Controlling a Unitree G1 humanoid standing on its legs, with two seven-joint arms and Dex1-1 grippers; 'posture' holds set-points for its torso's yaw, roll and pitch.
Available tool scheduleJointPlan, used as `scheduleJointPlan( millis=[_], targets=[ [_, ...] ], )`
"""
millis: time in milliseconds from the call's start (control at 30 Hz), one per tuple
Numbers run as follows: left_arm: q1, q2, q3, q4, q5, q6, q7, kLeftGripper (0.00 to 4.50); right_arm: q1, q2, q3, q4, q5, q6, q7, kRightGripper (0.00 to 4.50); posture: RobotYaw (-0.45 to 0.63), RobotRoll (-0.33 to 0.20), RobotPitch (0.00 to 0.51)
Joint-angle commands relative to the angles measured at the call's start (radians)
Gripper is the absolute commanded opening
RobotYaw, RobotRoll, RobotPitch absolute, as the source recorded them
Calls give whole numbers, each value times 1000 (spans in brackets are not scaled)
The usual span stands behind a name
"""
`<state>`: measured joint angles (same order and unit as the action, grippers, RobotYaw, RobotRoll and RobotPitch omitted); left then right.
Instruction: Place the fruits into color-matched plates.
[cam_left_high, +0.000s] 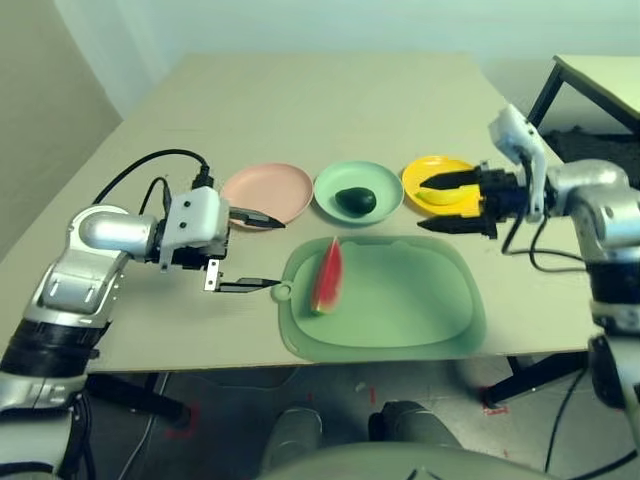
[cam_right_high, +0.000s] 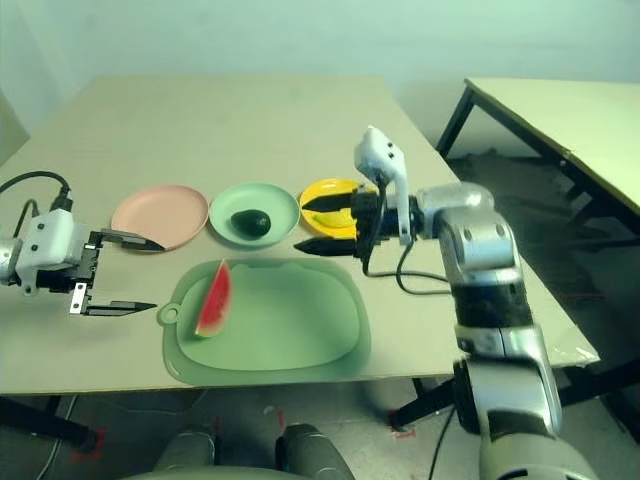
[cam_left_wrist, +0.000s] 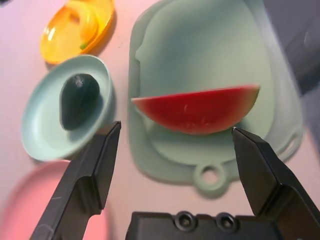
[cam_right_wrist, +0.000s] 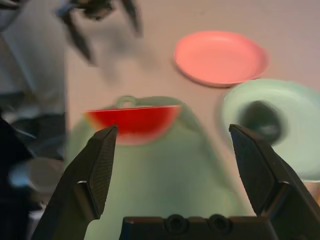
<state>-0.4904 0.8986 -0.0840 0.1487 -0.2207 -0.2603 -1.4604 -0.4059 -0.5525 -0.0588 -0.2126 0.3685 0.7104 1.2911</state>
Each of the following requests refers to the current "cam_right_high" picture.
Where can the grey robot leg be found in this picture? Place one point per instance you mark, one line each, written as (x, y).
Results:
(190, 452)
(310, 452)

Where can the grey robot left leg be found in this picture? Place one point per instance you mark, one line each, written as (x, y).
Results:
(190, 452)

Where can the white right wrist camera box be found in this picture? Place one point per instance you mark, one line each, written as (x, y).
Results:
(375, 155)

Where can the grey robot torso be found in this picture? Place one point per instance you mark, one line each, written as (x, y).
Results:
(200, 475)

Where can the mint green plate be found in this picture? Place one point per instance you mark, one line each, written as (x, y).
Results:
(255, 197)

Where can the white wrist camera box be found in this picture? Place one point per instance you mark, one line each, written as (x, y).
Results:
(50, 240)
(375, 155)

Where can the black table leg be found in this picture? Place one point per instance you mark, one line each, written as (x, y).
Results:
(595, 385)
(40, 417)
(425, 402)

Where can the clear plastic film scrap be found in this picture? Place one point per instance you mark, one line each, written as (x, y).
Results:
(575, 350)

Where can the dark green avocado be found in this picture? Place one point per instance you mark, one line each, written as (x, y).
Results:
(251, 224)

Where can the pink plate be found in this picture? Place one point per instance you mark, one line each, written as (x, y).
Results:
(155, 215)

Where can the yellow plate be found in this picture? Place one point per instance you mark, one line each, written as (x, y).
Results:
(327, 186)

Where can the beige side table black frame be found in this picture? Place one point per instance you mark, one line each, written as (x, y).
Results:
(560, 115)

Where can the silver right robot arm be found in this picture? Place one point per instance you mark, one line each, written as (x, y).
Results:
(490, 280)

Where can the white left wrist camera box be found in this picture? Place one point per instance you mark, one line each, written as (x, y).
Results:
(50, 240)

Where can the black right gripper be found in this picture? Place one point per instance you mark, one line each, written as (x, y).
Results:
(372, 225)

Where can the red watermelon slice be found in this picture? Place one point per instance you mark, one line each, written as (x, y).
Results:
(217, 300)

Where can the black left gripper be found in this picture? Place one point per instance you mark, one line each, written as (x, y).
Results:
(87, 260)

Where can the grey robot right leg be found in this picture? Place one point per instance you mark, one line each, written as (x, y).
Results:
(310, 452)

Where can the green cutting board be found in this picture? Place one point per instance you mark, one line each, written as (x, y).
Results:
(290, 325)

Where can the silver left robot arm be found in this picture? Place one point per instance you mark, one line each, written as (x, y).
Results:
(7, 260)

